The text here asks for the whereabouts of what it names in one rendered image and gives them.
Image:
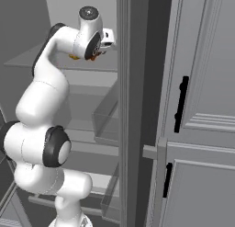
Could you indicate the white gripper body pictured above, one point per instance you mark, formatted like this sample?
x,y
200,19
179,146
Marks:
x,y
107,46

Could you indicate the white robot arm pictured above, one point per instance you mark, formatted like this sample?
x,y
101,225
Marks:
x,y
42,102

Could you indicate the orange-brown chicken drumstick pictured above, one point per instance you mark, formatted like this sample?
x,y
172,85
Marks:
x,y
97,54

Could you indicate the glass fridge shelf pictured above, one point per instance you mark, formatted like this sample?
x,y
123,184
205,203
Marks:
x,y
91,141
91,60
99,183

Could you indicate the grey fridge door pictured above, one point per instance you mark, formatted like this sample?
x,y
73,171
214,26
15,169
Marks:
x,y
137,83

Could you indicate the clear fridge door bin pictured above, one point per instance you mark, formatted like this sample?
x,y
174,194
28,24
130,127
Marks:
x,y
105,120
110,203

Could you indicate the tall grey cupboard door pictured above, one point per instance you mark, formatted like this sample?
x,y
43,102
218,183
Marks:
x,y
208,53

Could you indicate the short grey cupboard door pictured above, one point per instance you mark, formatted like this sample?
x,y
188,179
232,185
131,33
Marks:
x,y
202,190

